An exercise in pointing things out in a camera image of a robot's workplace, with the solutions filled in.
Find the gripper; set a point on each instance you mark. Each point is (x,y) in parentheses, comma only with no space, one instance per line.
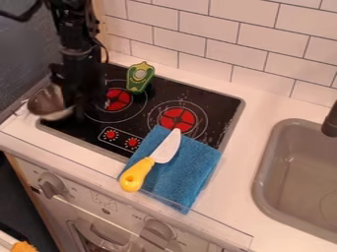
(83,78)

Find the silver pot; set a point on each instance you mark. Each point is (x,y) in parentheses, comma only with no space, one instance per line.
(46,100)

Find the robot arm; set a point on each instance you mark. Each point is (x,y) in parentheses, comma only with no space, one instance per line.
(74,23)

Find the green toy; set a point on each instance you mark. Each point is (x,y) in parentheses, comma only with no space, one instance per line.
(139,77)

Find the toy stove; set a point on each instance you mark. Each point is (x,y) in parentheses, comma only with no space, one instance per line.
(206,108)

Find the blue cloth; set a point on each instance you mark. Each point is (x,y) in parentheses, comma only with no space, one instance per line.
(191,170)

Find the yellow toy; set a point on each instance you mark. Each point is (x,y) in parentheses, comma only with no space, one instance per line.
(23,247)

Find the toy sink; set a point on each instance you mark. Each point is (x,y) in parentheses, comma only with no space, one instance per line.
(298,183)

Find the tap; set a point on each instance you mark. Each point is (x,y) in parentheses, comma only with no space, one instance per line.
(331,123)

